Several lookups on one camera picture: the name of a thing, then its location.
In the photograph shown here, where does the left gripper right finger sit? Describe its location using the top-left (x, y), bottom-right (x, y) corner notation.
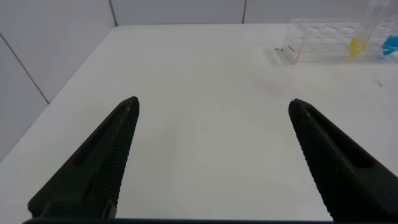
top-left (288, 98), bottom-right (398, 223)

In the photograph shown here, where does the test tube with yellow pigment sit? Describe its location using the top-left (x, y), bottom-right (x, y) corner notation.
top-left (346, 0), bottom-right (391, 59)

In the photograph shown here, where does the test tube with blue pigment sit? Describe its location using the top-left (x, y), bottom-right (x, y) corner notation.
top-left (381, 34), bottom-right (398, 57)

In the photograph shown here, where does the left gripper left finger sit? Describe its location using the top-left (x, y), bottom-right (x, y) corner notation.
top-left (27, 95), bottom-right (141, 218)

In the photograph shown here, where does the clear plastic test tube rack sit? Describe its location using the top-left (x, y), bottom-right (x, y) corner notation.
top-left (281, 17), bottom-right (398, 65)

